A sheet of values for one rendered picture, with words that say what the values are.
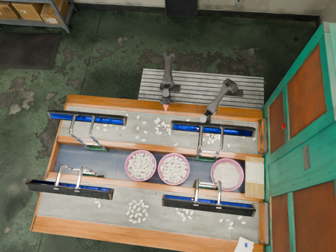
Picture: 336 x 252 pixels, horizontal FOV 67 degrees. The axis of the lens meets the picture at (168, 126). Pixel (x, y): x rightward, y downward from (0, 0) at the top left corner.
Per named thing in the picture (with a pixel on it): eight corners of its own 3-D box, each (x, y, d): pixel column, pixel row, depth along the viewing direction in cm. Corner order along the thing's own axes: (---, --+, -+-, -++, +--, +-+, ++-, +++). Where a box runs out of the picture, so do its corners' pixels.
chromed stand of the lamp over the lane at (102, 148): (91, 130, 238) (72, 110, 196) (112, 132, 236) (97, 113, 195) (87, 149, 232) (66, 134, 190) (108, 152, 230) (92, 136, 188)
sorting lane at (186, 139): (67, 107, 243) (66, 106, 241) (262, 123, 227) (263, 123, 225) (59, 136, 233) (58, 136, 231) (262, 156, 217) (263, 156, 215)
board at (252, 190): (245, 156, 213) (245, 156, 212) (263, 158, 212) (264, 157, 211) (244, 197, 202) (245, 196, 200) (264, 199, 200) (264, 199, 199)
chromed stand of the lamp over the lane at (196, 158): (195, 140, 230) (198, 121, 188) (218, 142, 228) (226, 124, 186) (194, 160, 223) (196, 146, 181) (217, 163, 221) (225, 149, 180)
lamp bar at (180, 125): (171, 120, 198) (171, 116, 191) (253, 127, 193) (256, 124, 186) (170, 130, 195) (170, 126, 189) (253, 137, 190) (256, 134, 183)
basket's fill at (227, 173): (212, 161, 221) (213, 160, 216) (239, 164, 219) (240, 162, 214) (211, 187, 213) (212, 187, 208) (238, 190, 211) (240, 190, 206)
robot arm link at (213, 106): (213, 115, 208) (235, 83, 198) (204, 109, 211) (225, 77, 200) (216, 114, 220) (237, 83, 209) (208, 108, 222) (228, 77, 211)
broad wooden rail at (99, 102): (76, 102, 260) (68, 93, 243) (257, 117, 244) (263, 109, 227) (73, 112, 256) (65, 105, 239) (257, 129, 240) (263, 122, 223)
